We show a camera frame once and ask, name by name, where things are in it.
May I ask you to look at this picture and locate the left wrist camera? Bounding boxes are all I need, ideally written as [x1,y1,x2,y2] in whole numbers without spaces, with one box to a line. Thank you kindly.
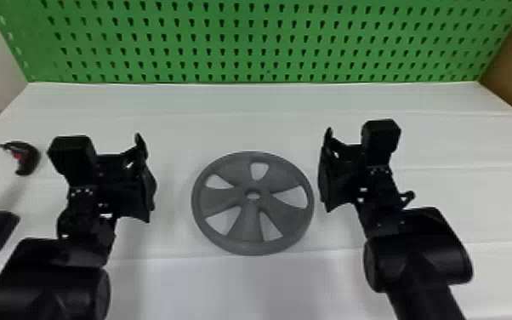
[46,134,101,187]

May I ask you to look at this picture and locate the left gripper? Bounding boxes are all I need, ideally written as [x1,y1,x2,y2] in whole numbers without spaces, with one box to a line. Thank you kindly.
[94,132,158,224]

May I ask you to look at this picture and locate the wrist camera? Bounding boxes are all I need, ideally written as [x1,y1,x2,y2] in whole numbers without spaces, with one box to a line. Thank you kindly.
[46,134,101,187]
[360,118,402,169]

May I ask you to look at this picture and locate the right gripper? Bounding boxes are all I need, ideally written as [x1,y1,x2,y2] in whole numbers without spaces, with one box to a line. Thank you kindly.
[316,126,374,214]

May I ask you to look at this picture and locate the grey wheel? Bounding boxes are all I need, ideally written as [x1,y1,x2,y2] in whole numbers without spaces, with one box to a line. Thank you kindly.
[191,151,316,257]

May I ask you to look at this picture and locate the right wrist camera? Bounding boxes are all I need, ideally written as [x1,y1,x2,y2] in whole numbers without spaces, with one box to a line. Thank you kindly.
[360,118,402,169]

